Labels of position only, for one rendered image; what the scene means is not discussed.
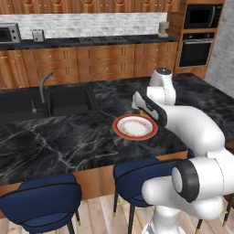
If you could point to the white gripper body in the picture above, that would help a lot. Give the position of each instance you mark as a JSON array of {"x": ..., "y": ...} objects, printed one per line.
[{"x": 136, "y": 101}]

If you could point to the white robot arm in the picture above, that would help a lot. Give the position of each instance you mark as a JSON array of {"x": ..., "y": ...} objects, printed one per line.
[{"x": 195, "y": 131}]

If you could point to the red rimmed white plate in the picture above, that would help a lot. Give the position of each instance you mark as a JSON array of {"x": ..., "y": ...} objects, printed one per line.
[{"x": 135, "y": 127}]

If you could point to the wooden base cupboards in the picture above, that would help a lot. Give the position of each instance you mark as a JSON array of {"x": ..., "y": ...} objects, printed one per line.
[{"x": 91, "y": 62}]

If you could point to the black sink basin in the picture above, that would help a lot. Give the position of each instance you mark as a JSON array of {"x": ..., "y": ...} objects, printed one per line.
[{"x": 67, "y": 100}]

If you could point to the black hob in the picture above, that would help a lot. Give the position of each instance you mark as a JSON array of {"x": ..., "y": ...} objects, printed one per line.
[{"x": 103, "y": 39}]

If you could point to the black built-in oven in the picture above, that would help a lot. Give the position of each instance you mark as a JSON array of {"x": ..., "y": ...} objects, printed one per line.
[{"x": 196, "y": 50}]

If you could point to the tall wooden oven cabinet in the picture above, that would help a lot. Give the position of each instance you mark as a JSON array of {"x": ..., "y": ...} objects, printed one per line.
[{"x": 175, "y": 21}]

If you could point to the dark grey tap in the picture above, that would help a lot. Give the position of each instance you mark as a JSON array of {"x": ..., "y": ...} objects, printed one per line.
[{"x": 42, "y": 91}]

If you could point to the small grey soap dispenser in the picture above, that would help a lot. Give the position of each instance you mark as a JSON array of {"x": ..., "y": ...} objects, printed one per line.
[{"x": 33, "y": 107}]

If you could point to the black microwave oven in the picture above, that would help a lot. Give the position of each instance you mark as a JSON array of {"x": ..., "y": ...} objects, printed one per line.
[{"x": 202, "y": 16}]

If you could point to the silver toaster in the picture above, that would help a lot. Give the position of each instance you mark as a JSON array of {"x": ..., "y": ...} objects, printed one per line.
[{"x": 38, "y": 35}]

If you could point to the silver toaster oven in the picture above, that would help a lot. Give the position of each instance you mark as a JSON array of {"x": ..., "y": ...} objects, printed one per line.
[{"x": 9, "y": 33}]

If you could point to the wooden wall cupboards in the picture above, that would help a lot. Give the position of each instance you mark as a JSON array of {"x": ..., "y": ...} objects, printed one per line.
[{"x": 91, "y": 6}]

